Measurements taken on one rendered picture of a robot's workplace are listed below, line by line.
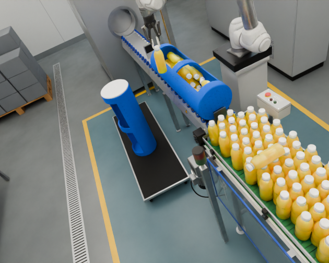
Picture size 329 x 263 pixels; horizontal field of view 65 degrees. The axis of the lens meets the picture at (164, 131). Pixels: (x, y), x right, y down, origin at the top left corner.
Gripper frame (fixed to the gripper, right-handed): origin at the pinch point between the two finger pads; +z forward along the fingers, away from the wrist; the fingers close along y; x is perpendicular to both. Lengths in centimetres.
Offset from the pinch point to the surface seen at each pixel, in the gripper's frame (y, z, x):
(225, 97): -27, 37, 43
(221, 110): -20, 43, 47
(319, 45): -205, 101, -35
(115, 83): 34, 47, -54
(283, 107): -47, 35, 76
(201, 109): -7, 37, 43
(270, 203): -7, 58, 114
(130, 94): 26, 55, -37
